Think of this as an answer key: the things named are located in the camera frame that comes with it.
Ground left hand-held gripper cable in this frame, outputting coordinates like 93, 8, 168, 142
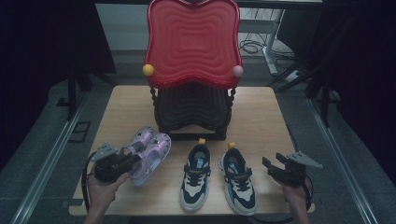
79, 151, 98, 213

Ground navy and white sneaker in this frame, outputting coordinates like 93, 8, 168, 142
218, 142, 258, 217
178, 138, 212, 213

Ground dark curtain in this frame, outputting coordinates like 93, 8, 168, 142
0, 0, 117, 171
276, 0, 396, 188

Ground white desk frame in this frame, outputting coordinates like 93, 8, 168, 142
238, 8, 286, 77

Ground black metal stand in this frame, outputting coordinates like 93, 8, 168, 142
266, 59, 332, 128
55, 60, 119, 121

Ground metal floor rail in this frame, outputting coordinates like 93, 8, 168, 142
10, 92, 89, 224
306, 97, 379, 224

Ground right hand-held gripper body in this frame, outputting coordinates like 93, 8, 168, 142
268, 150, 324, 188

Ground white power strip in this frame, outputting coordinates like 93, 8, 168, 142
284, 70, 304, 84

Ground person's left hand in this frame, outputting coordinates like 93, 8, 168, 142
87, 172, 130, 216

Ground red and black shoe rack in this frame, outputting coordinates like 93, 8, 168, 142
142, 0, 245, 142

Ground person's right hand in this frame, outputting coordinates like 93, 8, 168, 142
276, 178, 312, 213

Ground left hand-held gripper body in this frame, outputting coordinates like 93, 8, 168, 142
92, 142, 134, 185

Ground purple jelly sandal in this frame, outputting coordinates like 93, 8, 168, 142
121, 125, 156, 157
128, 133, 172, 188

